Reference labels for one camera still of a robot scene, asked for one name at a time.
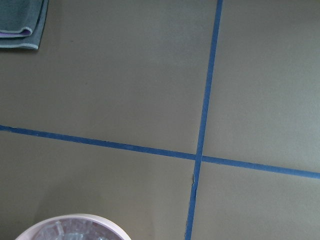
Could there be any folded grey cloth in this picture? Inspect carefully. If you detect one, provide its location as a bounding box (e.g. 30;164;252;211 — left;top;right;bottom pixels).
0;0;49;50

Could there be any pink bowl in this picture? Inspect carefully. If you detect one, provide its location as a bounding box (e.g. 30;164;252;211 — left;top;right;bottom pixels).
17;213;130;240

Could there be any clear ice cubes pile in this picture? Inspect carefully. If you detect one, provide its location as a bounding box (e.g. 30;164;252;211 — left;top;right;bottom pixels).
32;218;121;240

